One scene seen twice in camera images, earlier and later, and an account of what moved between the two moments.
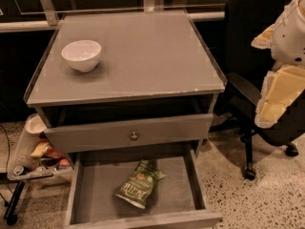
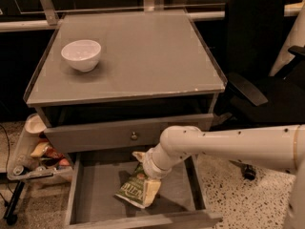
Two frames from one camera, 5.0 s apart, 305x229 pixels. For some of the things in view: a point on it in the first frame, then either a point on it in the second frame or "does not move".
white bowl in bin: [34, 124] does not move
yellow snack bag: [38, 151] does not move
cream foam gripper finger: [264, 39] -> [140, 156]
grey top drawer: [129, 134] does not move
